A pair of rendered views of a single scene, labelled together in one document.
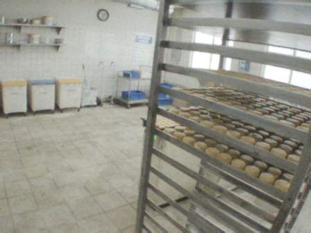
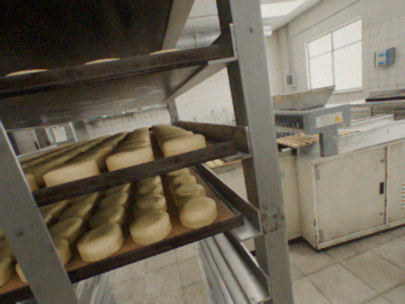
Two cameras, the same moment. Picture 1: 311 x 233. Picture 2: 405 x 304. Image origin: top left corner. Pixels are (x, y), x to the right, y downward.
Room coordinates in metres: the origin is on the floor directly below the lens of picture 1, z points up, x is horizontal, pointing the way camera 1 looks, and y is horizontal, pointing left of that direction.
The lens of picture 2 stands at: (0.53, -0.79, 1.36)
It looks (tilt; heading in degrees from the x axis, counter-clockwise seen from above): 14 degrees down; 29
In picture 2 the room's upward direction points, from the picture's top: 12 degrees counter-clockwise
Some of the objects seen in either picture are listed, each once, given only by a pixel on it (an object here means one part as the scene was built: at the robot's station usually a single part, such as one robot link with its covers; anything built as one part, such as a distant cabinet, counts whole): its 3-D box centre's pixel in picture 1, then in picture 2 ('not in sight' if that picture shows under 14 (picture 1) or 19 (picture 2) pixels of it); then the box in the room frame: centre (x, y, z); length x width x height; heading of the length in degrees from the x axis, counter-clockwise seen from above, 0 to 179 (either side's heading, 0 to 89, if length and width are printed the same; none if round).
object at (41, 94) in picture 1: (41, 96); not in sight; (4.67, 2.55, 0.38); 0.64 x 0.54 x 0.77; 39
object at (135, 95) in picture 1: (133, 95); not in sight; (6.20, 0.57, 0.28); 0.56 x 0.38 x 0.20; 138
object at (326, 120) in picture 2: not in sight; (298, 128); (2.47, -0.73, 1.01); 0.72 x 0.33 x 0.34; 35
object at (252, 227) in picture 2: not in sight; (189, 162); (0.96, -0.52, 1.23); 0.64 x 0.03 x 0.03; 41
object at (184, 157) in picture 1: (176, 162); (252, 201); (2.18, -0.32, 0.45); 0.70 x 0.34 x 0.90; 125
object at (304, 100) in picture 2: (221, 88); (296, 100); (2.47, -0.73, 1.25); 0.56 x 0.29 x 0.14; 35
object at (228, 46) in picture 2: (267, 102); (172, 89); (0.96, -0.52, 1.41); 0.64 x 0.03 x 0.03; 41
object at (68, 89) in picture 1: (67, 93); not in sight; (5.09, 2.06, 0.38); 0.64 x 0.54 x 0.77; 38
